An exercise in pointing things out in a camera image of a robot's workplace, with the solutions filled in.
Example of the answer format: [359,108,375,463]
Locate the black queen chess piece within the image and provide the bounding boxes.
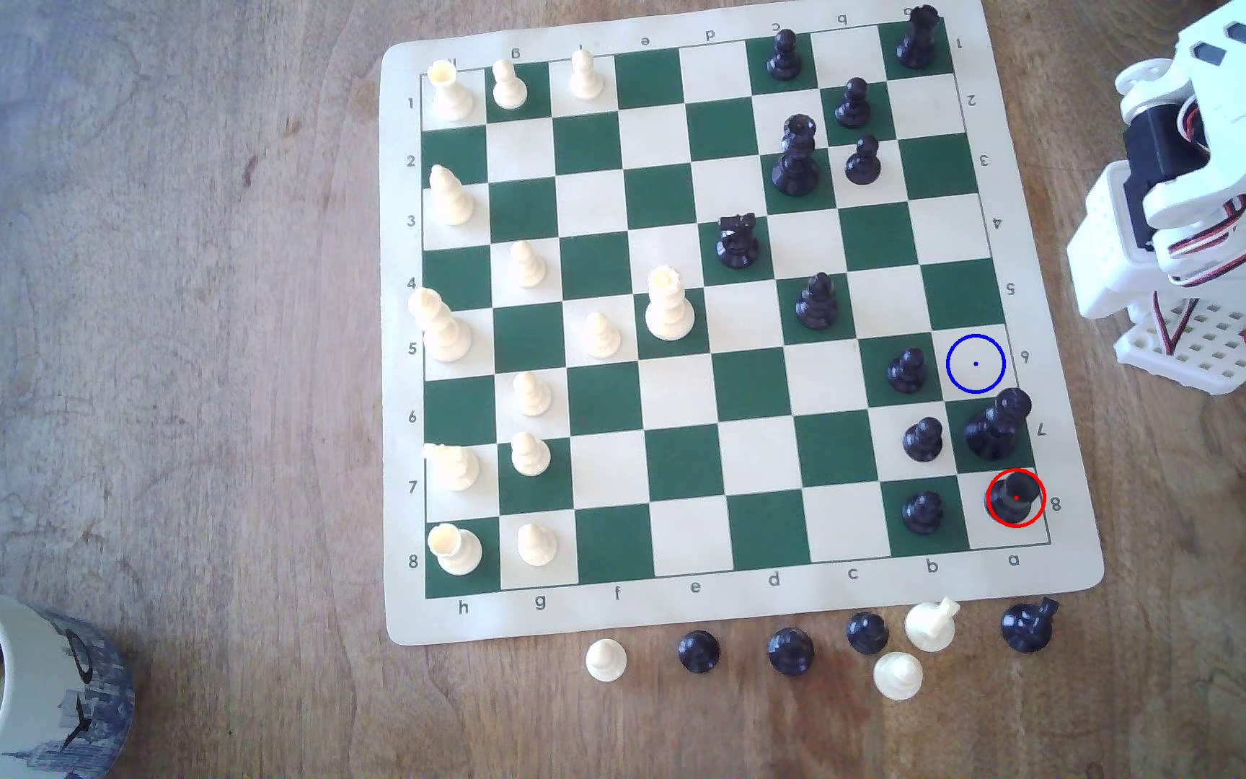
[771,113,821,198]

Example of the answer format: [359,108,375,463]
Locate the white rook chess piece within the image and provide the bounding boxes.
[426,59,476,123]
[426,522,484,577]

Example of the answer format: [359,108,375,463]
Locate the black bishop chess piece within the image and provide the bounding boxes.
[795,271,839,331]

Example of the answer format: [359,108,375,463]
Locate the white queen chess piece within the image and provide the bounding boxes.
[645,265,697,343]

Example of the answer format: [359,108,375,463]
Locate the white perforated base plate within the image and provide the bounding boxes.
[1115,292,1246,396]

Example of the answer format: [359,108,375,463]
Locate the white king chess piece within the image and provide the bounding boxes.
[407,286,473,364]

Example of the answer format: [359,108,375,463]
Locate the white knight chess piece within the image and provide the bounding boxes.
[904,597,960,653]
[424,442,482,493]

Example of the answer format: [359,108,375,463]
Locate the printed skyline ceramic mug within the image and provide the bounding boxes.
[0,578,136,779]

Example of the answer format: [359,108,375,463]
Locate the white bishop chess piece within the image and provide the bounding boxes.
[428,164,476,227]

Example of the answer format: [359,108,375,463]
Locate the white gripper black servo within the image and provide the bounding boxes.
[1115,59,1214,198]

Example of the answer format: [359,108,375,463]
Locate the black knight chess piece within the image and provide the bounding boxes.
[716,213,761,270]
[1000,598,1060,655]

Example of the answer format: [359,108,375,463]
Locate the black rook chess piece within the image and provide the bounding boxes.
[896,4,941,71]
[989,474,1042,525]

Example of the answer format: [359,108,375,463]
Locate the black king chess piece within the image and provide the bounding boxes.
[963,388,1033,461]

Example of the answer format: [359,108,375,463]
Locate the green and cream chess mat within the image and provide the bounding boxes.
[379,0,1107,648]

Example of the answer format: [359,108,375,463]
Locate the red black servo wires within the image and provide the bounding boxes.
[1147,92,1246,353]

